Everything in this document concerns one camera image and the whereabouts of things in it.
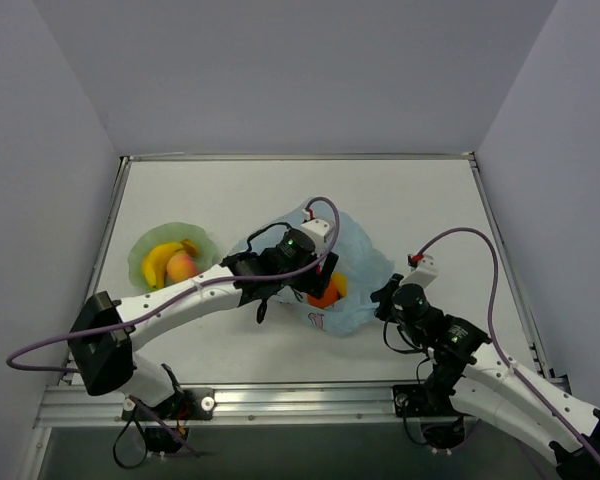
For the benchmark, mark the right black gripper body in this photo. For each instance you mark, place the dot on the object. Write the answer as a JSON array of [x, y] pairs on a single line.
[[386, 296]]

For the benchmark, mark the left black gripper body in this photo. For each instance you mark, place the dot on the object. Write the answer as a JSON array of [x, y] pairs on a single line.
[[323, 273]]

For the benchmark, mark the blue translucent plastic bag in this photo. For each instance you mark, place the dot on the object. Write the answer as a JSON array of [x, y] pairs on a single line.
[[366, 269]]

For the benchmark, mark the small orange fake fruit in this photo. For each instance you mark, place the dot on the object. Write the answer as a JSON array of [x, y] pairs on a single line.
[[330, 296]]

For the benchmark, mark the orange fake peach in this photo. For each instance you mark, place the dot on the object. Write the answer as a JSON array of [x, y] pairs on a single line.
[[181, 267]]

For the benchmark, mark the yellow fake banana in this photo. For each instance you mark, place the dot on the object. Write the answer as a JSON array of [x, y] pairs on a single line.
[[153, 265]]

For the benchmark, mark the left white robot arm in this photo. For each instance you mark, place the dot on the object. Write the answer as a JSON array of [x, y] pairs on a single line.
[[108, 334]]

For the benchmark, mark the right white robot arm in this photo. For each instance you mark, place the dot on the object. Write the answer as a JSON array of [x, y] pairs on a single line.
[[471, 376]]

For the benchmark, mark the yellow fake fruit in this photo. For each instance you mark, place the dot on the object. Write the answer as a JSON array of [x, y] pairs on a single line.
[[340, 283]]

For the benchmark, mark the green glass bowl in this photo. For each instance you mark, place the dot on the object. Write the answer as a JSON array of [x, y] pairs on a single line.
[[170, 232]]

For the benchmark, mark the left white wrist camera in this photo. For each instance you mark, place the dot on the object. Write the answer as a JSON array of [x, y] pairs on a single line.
[[319, 230]]

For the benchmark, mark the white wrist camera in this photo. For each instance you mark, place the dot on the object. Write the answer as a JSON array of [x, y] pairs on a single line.
[[319, 230], [423, 270]]

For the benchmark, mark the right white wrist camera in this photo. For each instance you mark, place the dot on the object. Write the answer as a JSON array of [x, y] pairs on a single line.
[[423, 270]]

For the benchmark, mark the aluminium front rail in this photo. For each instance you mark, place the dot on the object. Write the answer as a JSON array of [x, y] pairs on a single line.
[[69, 406]]

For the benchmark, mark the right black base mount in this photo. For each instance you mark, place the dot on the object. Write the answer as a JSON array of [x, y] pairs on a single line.
[[439, 428]]

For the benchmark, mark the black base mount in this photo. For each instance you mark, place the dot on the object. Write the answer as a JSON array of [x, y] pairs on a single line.
[[161, 430], [439, 428]]

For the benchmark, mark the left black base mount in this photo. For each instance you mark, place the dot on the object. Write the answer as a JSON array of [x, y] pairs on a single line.
[[161, 430]]

